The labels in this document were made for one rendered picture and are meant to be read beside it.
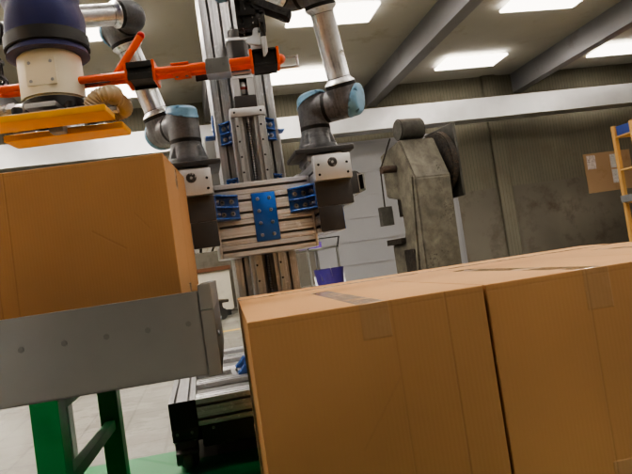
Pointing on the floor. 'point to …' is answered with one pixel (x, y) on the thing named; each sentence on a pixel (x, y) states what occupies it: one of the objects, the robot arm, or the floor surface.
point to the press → (423, 195)
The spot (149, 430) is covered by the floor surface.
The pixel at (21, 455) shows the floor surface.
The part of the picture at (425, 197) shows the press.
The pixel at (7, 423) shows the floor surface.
